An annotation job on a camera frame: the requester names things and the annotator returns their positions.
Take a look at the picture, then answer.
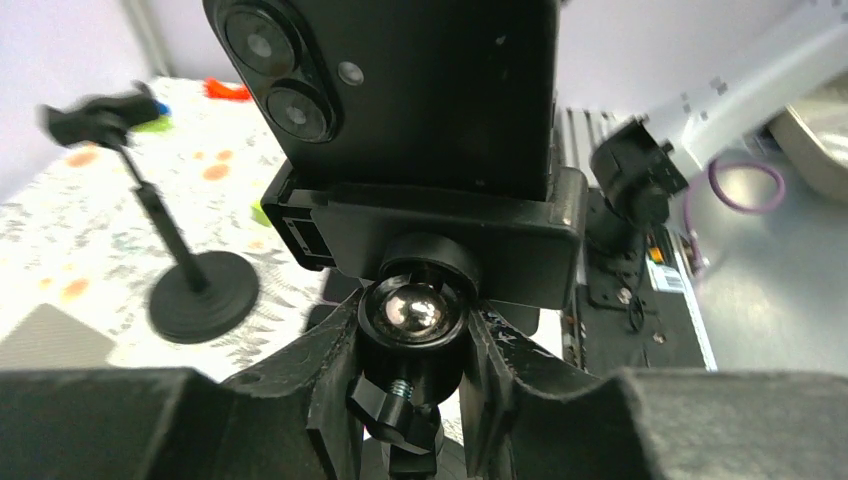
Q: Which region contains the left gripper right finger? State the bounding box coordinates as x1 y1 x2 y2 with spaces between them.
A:
460 307 847 479

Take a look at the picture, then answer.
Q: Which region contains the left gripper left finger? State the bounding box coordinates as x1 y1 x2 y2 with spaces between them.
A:
1 293 362 479

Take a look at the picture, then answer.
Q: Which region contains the black tripod stand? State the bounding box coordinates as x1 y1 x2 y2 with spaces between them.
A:
260 165 589 479
37 82 260 345

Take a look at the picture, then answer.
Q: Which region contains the black phone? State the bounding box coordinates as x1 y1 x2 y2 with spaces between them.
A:
203 1 560 200

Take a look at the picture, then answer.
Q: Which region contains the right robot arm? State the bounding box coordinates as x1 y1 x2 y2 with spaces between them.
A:
585 116 689 258

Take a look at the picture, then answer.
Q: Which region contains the white phone stand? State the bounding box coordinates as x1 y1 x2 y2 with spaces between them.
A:
1 304 116 370

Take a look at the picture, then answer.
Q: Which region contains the floral patterned mat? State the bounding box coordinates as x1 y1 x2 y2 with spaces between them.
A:
1 78 357 381

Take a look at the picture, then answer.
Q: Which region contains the green cylinder block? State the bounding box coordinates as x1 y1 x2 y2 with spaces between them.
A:
133 115 173 134

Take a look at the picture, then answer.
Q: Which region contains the red arch block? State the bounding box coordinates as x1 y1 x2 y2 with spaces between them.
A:
203 77 253 102

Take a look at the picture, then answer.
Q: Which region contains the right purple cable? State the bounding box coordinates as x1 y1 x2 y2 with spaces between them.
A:
682 160 788 273

